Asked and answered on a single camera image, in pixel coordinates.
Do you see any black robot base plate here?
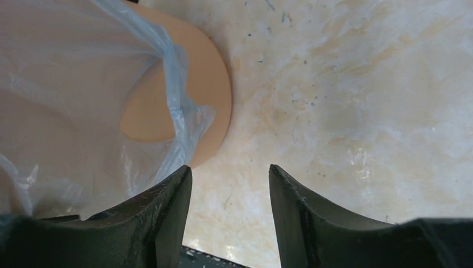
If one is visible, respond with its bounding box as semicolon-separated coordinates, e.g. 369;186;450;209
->
178;246;247;268

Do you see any light blue trash bag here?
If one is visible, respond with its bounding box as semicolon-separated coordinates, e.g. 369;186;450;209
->
1;1;215;218

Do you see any orange plastic bin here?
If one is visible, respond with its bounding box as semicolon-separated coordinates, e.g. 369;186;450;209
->
120;2;232;168

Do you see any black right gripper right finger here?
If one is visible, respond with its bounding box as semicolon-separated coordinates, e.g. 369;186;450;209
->
269;165;472;267

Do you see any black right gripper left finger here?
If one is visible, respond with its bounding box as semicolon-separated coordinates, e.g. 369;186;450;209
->
1;166;192;267

